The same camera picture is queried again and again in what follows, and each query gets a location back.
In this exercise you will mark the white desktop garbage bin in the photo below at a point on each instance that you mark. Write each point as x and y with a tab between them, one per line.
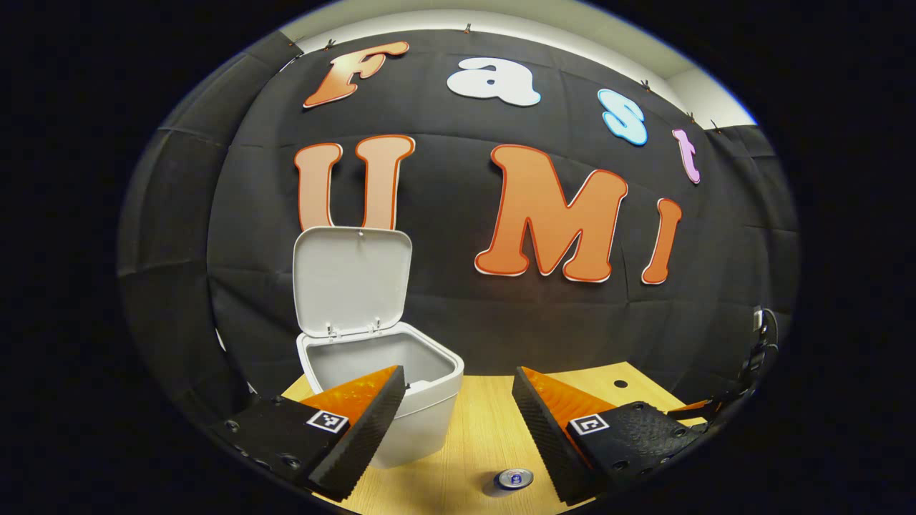
351	279

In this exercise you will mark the black backdrop cloth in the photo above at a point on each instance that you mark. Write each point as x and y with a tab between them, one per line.
444	322

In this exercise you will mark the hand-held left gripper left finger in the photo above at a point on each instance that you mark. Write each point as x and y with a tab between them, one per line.
365	436

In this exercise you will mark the blue pop can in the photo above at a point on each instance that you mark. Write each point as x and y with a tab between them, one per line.
514	478

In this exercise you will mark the wooden desktop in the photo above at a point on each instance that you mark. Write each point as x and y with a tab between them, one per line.
472	436

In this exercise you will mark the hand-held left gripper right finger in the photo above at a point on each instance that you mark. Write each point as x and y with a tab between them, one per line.
544	436

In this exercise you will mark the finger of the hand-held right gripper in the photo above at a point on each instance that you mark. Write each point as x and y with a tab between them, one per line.
693	410

